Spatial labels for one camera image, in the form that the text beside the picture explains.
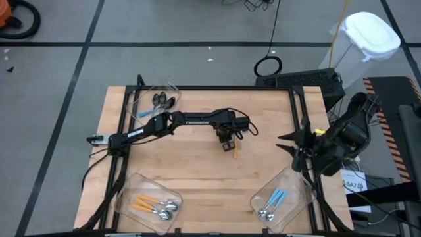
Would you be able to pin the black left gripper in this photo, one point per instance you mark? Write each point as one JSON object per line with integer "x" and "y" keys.
{"x": 227, "y": 126}

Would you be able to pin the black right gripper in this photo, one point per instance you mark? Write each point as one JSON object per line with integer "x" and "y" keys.
{"x": 312, "y": 146}

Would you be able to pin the clear plastic tray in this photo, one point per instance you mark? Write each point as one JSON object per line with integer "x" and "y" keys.
{"x": 131, "y": 194}
{"x": 296, "y": 191}
{"x": 139, "y": 98}

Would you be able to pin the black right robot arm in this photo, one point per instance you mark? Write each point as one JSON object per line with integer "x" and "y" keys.
{"x": 348, "y": 135}

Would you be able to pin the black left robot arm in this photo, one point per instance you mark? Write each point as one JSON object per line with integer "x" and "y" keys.
{"x": 197, "y": 118}

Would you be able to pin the black computer case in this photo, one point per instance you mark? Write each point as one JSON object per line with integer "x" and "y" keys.
{"x": 302, "y": 80}

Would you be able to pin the white paper label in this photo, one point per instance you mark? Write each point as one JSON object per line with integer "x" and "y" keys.
{"x": 352, "y": 179}

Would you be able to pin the white aluminium bar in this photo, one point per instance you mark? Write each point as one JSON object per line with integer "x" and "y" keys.
{"x": 123, "y": 235}
{"x": 297, "y": 235}

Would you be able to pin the black table clamp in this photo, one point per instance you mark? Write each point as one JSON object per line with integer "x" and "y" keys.
{"x": 177, "y": 232}
{"x": 265, "y": 232}

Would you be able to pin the black metal beam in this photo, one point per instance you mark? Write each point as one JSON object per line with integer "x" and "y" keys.
{"x": 385, "y": 197}

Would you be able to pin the black hazard-striped mat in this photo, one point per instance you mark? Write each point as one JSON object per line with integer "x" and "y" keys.
{"x": 394, "y": 89}

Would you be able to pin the dark grey cart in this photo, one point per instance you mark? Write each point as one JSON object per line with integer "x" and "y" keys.
{"x": 412, "y": 138}

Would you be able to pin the clear bin with white lid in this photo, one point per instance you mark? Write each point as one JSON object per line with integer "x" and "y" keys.
{"x": 371, "y": 33}

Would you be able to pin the black floor scrap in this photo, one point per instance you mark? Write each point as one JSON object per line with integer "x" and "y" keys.
{"x": 10, "y": 69}

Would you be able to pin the orange vacuum cleaner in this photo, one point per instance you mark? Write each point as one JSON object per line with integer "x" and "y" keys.
{"x": 3, "y": 14}

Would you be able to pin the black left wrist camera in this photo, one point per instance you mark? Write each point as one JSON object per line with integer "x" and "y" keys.
{"x": 242, "y": 123}

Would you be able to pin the black aluminium table frame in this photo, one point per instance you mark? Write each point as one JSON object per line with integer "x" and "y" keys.
{"x": 230, "y": 88}

